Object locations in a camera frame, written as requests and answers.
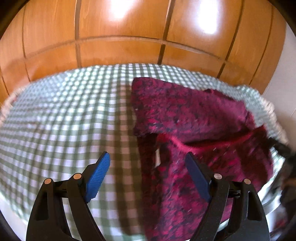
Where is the red floral patterned sweater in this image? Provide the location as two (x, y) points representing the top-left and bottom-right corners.
(131, 77), (273, 240)

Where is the green white checkered bedsheet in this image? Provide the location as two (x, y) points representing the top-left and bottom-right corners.
(1, 64), (288, 240)

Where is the wooden panelled wardrobe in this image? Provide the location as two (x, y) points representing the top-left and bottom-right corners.
(1, 1), (287, 100)

